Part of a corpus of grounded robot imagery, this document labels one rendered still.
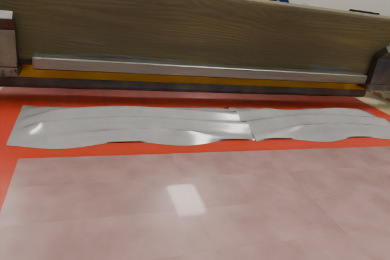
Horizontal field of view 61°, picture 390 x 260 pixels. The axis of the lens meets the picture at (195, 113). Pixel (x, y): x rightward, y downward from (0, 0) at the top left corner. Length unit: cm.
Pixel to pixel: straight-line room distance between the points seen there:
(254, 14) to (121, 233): 24
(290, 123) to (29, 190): 22
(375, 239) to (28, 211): 18
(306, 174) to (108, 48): 19
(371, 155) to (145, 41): 22
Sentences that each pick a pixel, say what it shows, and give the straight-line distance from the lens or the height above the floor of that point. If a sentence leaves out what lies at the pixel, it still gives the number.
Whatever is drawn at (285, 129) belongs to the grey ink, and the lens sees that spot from 30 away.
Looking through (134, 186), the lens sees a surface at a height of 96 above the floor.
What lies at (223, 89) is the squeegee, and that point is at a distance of 36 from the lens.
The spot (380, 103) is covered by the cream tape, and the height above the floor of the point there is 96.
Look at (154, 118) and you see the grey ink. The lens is 27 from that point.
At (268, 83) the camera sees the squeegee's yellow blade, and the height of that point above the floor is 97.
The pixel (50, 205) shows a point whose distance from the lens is 19.
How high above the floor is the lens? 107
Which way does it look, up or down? 22 degrees down
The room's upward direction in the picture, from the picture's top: 8 degrees clockwise
